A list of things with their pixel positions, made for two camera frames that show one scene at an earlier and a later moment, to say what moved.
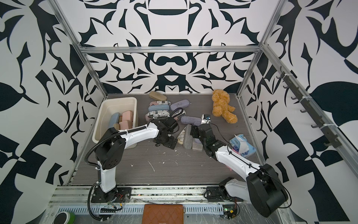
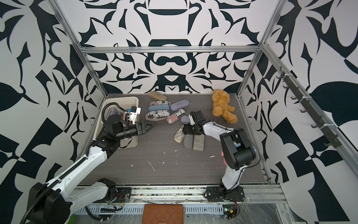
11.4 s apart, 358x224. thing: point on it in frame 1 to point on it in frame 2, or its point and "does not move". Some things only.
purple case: [182, 103] does not move
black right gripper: [194, 130] to [186, 129]
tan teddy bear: [221, 99] does not move
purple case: [197, 140] to [112, 110]
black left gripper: [169, 143] to [141, 129]
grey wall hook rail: [333, 138] does not move
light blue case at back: [156, 107] does not move
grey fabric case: [188, 139] does not move
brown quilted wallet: [163, 213] does not move
